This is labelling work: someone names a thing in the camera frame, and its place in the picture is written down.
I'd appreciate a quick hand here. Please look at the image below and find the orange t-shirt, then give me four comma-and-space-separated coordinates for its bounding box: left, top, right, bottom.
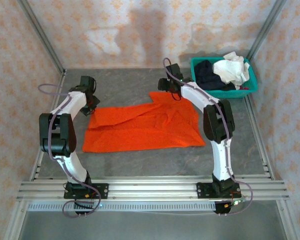
81, 91, 207, 153

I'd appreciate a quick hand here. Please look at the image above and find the navy t-shirt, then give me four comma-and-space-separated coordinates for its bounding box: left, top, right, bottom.
194, 59, 238, 92

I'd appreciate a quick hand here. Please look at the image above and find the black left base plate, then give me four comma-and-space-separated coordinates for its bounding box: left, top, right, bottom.
63, 183, 110, 200

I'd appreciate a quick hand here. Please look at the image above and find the teal plastic basket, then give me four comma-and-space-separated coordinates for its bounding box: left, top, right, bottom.
190, 56, 259, 100

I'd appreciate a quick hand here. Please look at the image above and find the aluminium mounting rail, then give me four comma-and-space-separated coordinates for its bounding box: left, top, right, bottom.
16, 175, 291, 201

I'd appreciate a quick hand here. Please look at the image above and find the white slotted cable duct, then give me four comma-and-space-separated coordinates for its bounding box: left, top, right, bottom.
26, 201, 218, 213

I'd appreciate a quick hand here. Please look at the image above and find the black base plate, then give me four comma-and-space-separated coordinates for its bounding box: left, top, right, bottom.
63, 183, 110, 200
196, 181, 242, 200

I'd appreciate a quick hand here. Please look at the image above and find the aluminium side rail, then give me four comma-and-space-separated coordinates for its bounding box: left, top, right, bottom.
242, 96, 276, 181
29, 69, 67, 181

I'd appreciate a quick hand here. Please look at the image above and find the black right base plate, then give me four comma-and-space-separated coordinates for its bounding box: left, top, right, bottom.
196, 181, 242, 200

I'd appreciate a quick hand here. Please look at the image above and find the aluminium frame post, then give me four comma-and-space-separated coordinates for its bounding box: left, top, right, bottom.
16, 0, 66, 74
246, 0, 288, 61

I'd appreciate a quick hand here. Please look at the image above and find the white t-shirt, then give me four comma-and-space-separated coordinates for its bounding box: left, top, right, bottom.
212, 51, 251, 91

